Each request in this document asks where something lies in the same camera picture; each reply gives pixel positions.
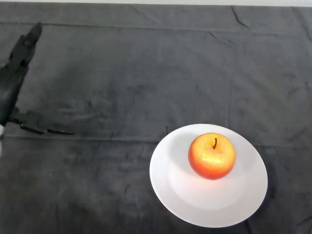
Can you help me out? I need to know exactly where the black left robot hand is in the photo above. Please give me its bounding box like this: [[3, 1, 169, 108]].
[[0, 21, 75, 135]]

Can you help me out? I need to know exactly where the red yellow apple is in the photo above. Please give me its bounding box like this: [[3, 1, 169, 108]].
[[187, 133, 237, 181]]

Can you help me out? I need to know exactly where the white round plate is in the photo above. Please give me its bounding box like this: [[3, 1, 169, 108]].
[[149, 123, 269, 229]]

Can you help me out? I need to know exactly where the black table cloth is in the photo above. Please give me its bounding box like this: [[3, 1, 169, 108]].
[[0, 1, 312, 234]]

